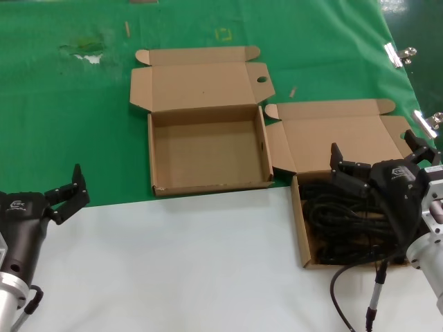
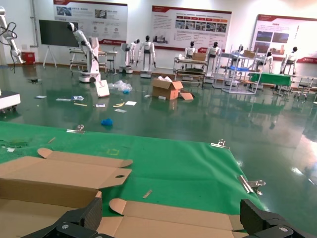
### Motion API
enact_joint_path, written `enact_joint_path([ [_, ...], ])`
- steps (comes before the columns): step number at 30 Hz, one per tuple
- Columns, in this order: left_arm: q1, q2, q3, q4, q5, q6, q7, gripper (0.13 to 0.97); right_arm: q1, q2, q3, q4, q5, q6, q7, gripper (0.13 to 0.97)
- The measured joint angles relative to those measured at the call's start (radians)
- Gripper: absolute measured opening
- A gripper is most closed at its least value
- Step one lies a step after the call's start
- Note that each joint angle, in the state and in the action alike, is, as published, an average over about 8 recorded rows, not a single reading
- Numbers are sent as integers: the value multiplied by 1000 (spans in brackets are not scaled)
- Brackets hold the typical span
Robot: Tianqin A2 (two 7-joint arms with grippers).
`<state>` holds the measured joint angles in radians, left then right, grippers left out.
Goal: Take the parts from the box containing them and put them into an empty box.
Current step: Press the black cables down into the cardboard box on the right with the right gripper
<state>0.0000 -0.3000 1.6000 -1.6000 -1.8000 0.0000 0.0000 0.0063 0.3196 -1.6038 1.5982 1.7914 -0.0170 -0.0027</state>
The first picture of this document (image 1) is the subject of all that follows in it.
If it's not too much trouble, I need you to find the cardboard box with round hole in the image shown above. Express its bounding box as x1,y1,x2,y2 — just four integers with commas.
129,45,277,199

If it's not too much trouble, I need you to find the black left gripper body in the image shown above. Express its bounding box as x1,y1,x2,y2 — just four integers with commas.
0,190,53,279

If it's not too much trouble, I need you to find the cardboard box holding cables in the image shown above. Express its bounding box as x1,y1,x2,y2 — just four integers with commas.
264,98,422,270

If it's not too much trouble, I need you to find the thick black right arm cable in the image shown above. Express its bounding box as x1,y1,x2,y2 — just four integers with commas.
329,254,410,332

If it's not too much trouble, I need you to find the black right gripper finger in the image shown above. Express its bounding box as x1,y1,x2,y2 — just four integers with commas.
329,141,374,199
402,129,442,167

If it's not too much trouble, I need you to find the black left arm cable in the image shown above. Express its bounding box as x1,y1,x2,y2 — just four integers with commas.
10,284,45,332

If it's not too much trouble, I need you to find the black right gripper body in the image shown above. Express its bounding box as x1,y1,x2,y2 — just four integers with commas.
369,158,427,243

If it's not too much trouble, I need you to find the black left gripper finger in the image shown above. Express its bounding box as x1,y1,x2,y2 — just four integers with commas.
44,163,88,208
51,192,91,226

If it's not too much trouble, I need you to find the black coiled cable bundle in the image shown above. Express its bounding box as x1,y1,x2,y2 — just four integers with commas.
310,221,410,266
298,171,386,226

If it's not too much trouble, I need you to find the green table cloth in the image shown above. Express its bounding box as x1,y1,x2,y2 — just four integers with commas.
0,0,443,210

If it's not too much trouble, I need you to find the silver plug right arm cable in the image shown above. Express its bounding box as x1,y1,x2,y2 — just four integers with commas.
364,252,389,332

